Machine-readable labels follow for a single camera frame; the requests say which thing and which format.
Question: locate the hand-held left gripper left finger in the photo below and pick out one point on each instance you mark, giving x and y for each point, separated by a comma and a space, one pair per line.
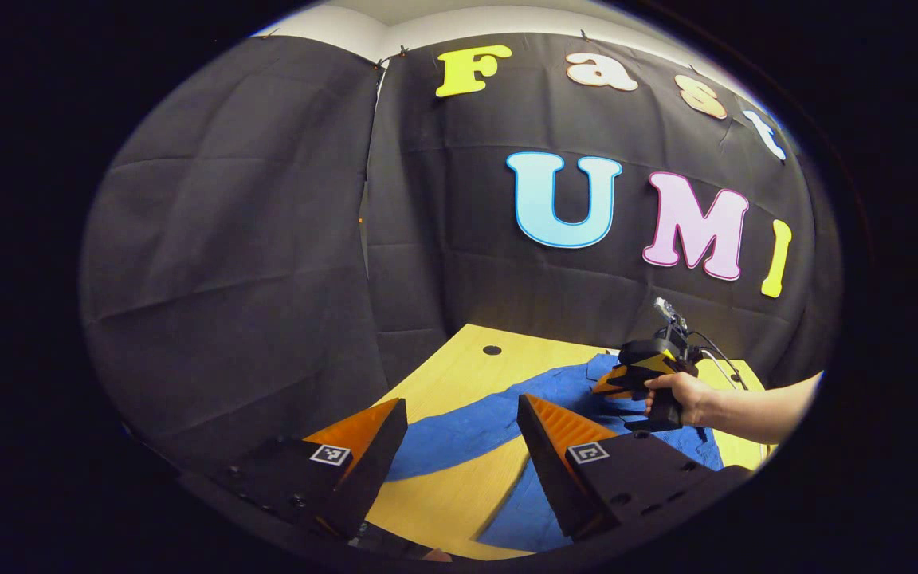
371, 470

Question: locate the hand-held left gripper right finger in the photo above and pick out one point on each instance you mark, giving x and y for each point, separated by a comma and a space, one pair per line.
547, 470

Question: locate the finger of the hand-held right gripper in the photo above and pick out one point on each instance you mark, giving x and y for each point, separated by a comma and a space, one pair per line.
614, 387
642, 352

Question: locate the blue button shirt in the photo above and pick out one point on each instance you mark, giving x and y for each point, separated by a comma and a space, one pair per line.
467, 422

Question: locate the black backdrop cloth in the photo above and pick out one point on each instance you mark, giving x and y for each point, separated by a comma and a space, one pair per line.
268, 239

